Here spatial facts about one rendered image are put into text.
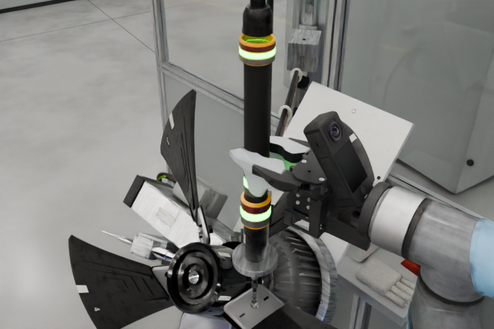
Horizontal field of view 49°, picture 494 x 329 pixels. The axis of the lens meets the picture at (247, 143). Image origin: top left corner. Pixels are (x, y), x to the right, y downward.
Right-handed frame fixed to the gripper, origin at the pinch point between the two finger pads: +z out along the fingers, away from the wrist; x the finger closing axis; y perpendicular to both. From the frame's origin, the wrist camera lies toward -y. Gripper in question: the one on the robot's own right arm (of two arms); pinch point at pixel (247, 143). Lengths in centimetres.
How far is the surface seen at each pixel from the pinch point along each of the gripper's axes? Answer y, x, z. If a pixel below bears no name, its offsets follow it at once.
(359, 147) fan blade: 5.8, 16.8, -9.1
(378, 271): 62, 49, -5
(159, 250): 40.6, 6.4, 27.4
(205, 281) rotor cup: 27.5, -3.4, 5.8
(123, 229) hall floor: 151, 84, 141
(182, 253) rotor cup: 26.5, -1.6, 12.4
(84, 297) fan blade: 48, -7, 36
